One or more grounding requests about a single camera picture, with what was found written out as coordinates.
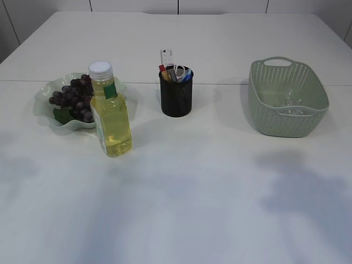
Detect clear plastic ruler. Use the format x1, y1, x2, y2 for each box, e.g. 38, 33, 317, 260
160, 49, 174, 67

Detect blue scissors with sheath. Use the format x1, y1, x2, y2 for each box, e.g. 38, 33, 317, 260
181, 69, 193, 82

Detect black mesh pen cup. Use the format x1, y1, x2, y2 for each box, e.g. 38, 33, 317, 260
158, 65, 194, 118

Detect yellow tea bottle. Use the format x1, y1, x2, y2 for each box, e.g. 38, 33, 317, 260
89, 61, 132, 157

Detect green woven plastic basket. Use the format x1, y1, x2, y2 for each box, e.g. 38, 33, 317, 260
248, 57, 329, 138

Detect purple grape bunch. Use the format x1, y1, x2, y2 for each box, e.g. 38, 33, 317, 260
48, 74, 94, 125

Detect pink scissors with purple sheath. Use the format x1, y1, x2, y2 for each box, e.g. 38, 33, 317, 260
174, 65, 186, 82

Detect clear plastic sheet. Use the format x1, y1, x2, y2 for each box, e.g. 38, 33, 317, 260
277, 89, 311, 116

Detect silver glitter pen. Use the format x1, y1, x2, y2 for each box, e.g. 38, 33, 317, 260
168, 69, 178, 83

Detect gold glitter pen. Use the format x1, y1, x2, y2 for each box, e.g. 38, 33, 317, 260
161, 70, 172, 82

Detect red glitter pen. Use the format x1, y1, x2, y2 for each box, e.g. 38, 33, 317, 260
159, 64, 166, 73

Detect green wavy glass plate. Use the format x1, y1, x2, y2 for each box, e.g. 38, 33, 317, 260
36, 83, 96, 130

